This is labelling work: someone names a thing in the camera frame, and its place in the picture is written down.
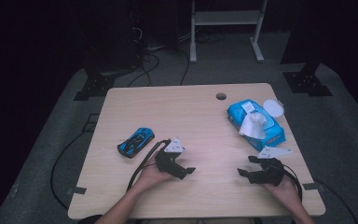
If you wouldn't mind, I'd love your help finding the blue and black toy car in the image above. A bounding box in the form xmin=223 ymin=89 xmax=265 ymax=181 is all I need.
xmin=117 ymin=127 xmax=156 ymax=159

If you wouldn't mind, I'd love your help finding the dark equipment cabinet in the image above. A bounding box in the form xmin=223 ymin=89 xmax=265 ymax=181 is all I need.
xmin=83 ymin=0 xmax=147 ymax=73

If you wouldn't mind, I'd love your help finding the right hand-held gripper black cable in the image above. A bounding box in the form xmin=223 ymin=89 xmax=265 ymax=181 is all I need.
xmin=279 ymin=162 xmax=303 ymax=203

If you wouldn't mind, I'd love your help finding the person's left hand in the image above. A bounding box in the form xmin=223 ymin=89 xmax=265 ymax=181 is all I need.
xmin=136 ymin=156 xmax=175 ymax=191

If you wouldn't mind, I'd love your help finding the left hand-held gripper black cable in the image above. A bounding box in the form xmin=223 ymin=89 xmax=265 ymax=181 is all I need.
xmin=126 ymin=139 xmax=172 ymax=192

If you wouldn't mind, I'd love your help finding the black floor cable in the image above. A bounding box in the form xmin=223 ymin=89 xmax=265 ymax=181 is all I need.
xmin=127 ymin=50 xmax=161 ymax=88
xmin=179 ymin=49 xmax=191 ymax=87
xmin=49 ymin=132 xmax=90 ymax=211
xmin=311 ymin=177 xmax=358 ymax=224

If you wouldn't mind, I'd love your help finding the white metal stand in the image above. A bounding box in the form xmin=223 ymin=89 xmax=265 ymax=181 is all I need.
xmin=189 ymin=0 xmax=269 ymax=63

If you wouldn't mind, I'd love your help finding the white wet wipe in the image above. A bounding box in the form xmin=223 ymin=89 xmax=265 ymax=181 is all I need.
xmin=238 ymin=110 xmax=269 ymax=140

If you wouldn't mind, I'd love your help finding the blue wet wipes pack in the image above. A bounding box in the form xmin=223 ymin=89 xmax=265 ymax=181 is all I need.
xmin=227 ymin=98 xmax=287 ymax=152

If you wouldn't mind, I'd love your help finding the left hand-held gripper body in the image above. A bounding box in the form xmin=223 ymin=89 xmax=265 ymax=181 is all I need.
xmin=154 ymin=136 xmax=188 ymax=180

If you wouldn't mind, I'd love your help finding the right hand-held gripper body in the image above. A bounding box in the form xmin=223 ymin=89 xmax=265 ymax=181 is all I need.
xmin=251 ymin=146 xmax=293 ymax=187

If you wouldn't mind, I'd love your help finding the grey tape strip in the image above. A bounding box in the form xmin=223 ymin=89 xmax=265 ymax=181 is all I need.
xmin=67 ymin=186 xmax=88 ymax=195
xmin=302 ymin=182 xmax=325 ymax=191

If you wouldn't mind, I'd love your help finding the black stand base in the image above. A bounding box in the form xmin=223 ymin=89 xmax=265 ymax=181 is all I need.
xmin=282 ymin=62 xmax=334 ymax=97
xmin=73 ymin=73 xmax=117 ymax=102

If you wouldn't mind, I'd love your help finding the person's right hand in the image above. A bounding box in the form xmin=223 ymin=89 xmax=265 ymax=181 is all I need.
xmin=263 ymin=175 xmax=300 ymax=204

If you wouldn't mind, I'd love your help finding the hand-held gripper black cable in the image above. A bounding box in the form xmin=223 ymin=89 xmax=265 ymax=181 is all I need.
xmin=126 ymin=139 xmax=172 ymax=192
xmin=279 ymin=162 xmax=303 ymax=203

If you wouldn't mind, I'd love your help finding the white round pack lid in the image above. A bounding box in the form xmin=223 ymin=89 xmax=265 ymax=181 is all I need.
xmin=262 ymin=98 xmax=285 ymax=119

